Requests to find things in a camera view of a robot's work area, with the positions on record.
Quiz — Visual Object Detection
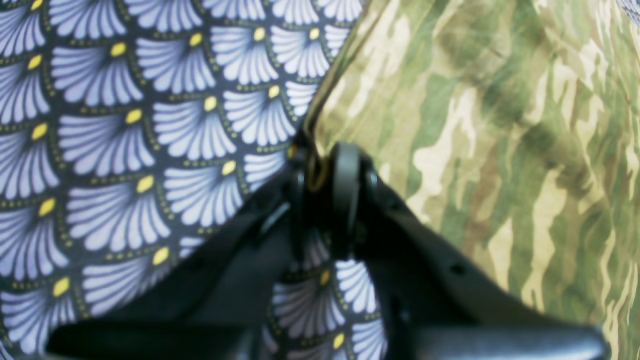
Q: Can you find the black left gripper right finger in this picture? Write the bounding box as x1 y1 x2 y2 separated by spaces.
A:
330 142 551 331

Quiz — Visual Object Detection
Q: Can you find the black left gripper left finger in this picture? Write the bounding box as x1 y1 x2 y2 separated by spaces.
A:
100 145 321 331

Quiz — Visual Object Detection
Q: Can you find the camouflage T-shirt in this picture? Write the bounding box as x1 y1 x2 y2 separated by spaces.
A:
314 0 640 360

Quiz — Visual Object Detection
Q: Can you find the purple fan-pattern tablecloth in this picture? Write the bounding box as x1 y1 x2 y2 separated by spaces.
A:
0 0 640 360

